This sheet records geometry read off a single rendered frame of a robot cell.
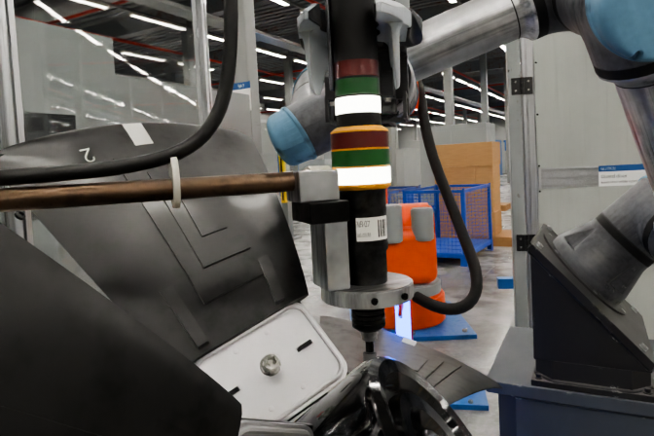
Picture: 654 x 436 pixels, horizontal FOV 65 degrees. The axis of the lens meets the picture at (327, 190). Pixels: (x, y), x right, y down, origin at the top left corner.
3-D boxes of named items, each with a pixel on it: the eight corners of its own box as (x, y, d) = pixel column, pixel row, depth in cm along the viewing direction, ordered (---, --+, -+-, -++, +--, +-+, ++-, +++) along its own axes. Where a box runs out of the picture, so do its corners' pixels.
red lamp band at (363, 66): (345, 74, 36) (345, 56, 36) (326, 83, 39) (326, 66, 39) (387, 75, 37) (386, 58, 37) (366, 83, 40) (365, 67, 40)
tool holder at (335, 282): (317, 320, 33) (308, 170, 33) (283, 297, 40) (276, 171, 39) (433, 300, 37) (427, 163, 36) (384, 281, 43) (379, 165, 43)
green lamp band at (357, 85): (346, 93, 36) (345, 76, 36) (327, 99, 39) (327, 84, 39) (388, 93, 37) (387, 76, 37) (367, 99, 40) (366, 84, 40)
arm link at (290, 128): (295, 146, 76) (362, 115, 73) (289, 180, 66) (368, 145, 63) (269, 99, 72) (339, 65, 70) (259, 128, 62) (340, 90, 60)
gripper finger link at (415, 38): (431, 27, 38) (415, 53, 47) (430, 6, 38) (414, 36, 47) (367, 31, 38) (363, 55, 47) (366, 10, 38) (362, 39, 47)
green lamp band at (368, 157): (346, 166, 36) (345, 149, 35) (322, 167, 40) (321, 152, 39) (401, 163, 37) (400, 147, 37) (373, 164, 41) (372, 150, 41)
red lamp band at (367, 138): (345, 148, 35) (345, 130, 35) (321, 151, 39) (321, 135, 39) (400, 146, 37) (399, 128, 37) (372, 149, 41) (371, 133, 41)
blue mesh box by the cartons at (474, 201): (403, 263, 690) (400, 190, 685) (436, 247, 796) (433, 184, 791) (467, 266, 643) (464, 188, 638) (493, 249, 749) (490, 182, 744)
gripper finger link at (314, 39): (312, 85, 34) (357, 98, 43) (308, -5, 34) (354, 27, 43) (272, 89, 36) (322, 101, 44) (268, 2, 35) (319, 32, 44)
